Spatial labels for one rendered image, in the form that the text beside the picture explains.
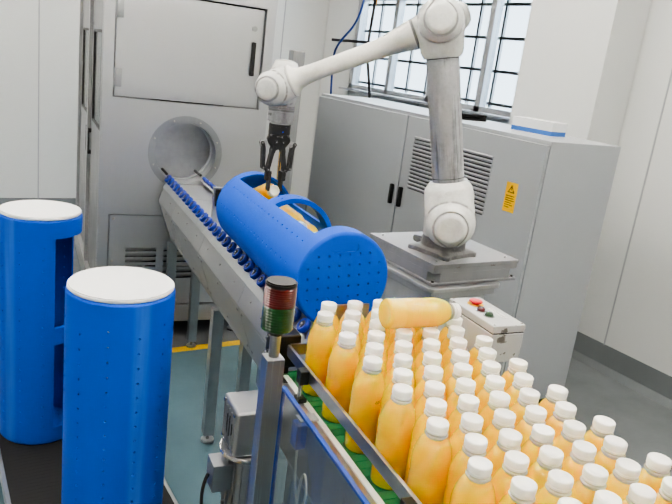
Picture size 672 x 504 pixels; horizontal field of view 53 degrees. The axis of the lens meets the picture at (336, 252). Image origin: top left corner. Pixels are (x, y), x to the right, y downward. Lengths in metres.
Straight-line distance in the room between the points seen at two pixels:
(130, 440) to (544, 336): 2.33
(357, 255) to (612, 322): 2.99
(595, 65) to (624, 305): 1.48
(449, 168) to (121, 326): 1.07
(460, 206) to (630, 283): 2.59
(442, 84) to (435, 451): 1.22
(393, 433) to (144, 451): 0.89
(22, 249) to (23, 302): 0.20
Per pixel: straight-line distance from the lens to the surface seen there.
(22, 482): 2.71
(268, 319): 1.31
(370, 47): 2.30
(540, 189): 3.32
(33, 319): 2.66
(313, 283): 1.86
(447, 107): 2.12
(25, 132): 6.66
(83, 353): 1.88
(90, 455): 2.01
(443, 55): 2.11
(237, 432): 1.67
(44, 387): 2.78
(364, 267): 1.91
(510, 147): 3.44
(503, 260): 2.48
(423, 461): 1.23
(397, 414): 1.31
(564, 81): 4.55
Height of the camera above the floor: 1.68
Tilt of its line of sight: 16 degrees down
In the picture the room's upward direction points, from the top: 7 degrees clockwise
